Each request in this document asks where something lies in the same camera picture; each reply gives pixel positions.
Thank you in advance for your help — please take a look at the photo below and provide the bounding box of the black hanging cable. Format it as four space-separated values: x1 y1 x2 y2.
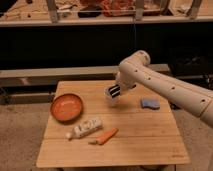
132 14 139 54

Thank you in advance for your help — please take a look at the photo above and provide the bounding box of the long wooden bench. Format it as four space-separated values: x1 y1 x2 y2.
0 63 171 105

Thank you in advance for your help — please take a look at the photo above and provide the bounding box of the blue sponge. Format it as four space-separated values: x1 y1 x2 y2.
140 98 160 110

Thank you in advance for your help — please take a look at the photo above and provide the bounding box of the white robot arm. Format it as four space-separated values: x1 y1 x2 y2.
116 50 213 128

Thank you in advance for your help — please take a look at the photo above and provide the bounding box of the orange carrot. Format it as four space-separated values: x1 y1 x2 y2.
90 128 119 145

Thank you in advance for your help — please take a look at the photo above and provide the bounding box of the wooden table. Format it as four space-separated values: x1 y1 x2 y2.
36 80 189 168

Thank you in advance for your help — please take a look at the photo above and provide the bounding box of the white tube bottle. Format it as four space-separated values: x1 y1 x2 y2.
65 117 103 140

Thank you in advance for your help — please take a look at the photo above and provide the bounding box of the orange bowl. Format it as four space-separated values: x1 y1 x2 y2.
50 94 83 122

